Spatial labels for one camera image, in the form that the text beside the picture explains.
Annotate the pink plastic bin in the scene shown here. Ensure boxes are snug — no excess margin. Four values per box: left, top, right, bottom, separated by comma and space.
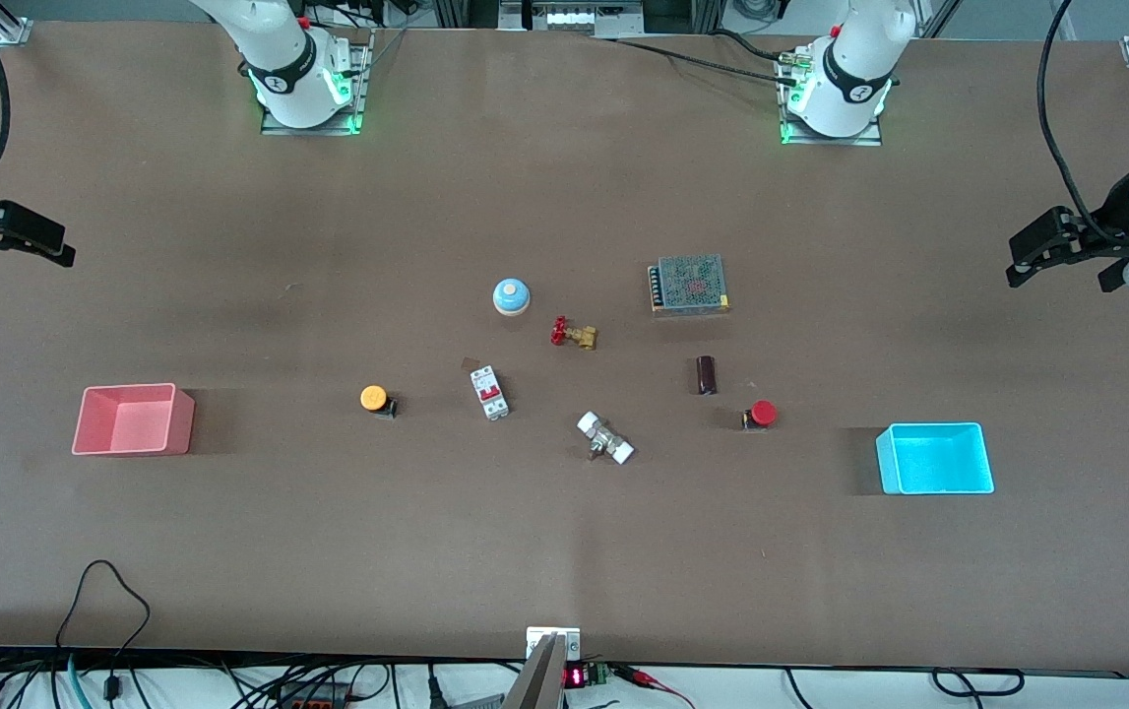
71, 383, 197, 458

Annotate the cyan plastic bin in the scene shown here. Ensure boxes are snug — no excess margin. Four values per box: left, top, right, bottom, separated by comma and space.
875, 422, 996, 495

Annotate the perforated metal power supply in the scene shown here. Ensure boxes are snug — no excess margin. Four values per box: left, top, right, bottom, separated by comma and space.
648, 254, 730, 316

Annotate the white red circuit breaker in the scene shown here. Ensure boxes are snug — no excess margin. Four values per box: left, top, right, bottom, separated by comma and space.
470, 365, 512, 421

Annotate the white metal pipe fitting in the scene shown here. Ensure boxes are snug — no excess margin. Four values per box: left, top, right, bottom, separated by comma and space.
576, 411, 636, 466

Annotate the grey device with white ports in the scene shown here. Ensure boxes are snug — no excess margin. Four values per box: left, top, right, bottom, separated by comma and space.
498, 0, 646, 32

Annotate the red clip lead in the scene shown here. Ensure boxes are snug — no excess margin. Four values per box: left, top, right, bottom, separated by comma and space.
611, 664, 695, 709

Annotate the grey metal bar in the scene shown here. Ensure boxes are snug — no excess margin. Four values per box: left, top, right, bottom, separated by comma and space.
503, 635, 567, 709

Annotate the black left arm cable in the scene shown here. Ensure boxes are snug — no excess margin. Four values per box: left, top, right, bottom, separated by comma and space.
1035, 0, 1121, 243

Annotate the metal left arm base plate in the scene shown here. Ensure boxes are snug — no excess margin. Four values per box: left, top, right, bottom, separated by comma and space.
778, 47, 883, 147

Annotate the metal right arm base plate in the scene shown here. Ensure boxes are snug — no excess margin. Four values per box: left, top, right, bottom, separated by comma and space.
261, 28, 374, 137

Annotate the looped black cable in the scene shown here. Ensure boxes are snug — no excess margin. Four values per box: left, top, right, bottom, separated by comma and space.
55, 560, 152, 702

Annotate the black cable across table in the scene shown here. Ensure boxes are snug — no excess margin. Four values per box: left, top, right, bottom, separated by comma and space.
613, 28, 793, 82

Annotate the black coiled floor cable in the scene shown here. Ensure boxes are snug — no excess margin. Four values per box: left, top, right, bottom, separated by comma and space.
931, 668, 1026, 698

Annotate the brass valve with red handle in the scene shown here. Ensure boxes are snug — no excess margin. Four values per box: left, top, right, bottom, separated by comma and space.
550, 316, 599, 352

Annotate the small metal edge bracket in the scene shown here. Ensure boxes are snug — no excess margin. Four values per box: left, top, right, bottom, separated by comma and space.
526, 626, 582, 661

